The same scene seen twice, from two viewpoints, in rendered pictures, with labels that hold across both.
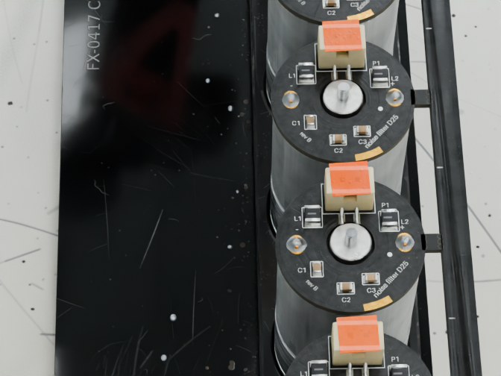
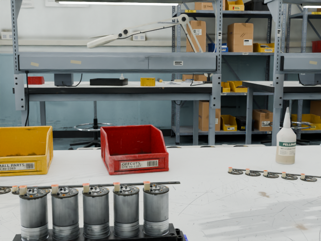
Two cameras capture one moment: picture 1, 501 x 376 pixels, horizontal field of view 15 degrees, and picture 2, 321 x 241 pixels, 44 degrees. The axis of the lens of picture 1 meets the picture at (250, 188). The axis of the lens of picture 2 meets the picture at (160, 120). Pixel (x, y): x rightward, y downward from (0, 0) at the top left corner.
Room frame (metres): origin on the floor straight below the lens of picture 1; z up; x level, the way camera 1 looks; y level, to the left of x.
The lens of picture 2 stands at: (0.14, 0.34, 0.93)
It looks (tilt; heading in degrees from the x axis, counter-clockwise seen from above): 9 degrees down; 264
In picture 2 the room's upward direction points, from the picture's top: straight up
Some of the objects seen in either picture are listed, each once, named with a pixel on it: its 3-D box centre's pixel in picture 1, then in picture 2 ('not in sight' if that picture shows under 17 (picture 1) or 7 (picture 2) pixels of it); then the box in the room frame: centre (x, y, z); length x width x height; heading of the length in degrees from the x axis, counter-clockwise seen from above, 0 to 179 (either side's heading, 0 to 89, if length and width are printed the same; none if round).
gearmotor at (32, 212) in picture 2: not in sight; (34, 218); (0.22, -0.01, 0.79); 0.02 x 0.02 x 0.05
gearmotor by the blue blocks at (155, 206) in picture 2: not in sight; (155, 213); (0.11, -0.02, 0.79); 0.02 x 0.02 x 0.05
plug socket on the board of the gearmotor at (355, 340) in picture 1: (357, 348); (147, 185); (0.12, -0.02, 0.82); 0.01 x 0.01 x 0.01; 1
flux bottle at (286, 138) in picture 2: not in sight; (286, 135); (-0.15, -0.33, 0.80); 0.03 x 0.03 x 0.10
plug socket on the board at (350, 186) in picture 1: (349, 193); (117, 186); (0.15, -0.02, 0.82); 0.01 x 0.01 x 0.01; 1
